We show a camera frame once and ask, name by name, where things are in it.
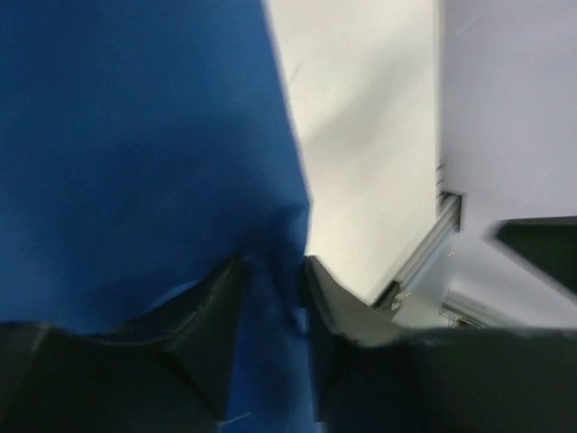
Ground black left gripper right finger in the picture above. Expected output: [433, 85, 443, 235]
[301, 257, 576, 432]

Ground blue surgical drape cloth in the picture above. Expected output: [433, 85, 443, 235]
[1, 1, 317, 432]

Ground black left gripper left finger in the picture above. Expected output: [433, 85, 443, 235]
[1, 256, 245, 432]

